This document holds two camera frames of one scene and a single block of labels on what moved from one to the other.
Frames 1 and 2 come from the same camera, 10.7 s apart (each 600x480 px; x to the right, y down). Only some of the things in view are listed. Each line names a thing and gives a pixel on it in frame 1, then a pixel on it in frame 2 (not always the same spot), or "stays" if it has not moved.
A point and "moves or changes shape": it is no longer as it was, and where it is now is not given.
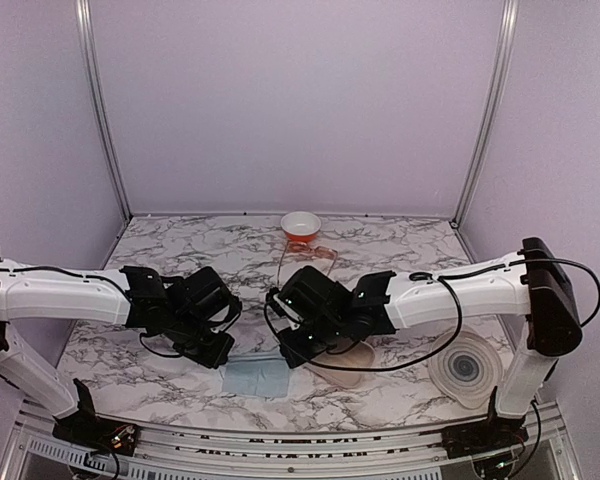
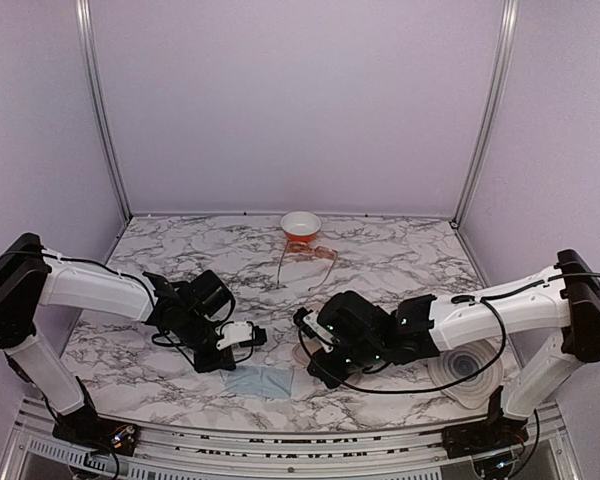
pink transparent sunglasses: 299,247 stays
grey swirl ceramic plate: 468,366 stays
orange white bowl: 301,226 stays
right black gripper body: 306,350 → 364,354
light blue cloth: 263,374 moves or changes shape
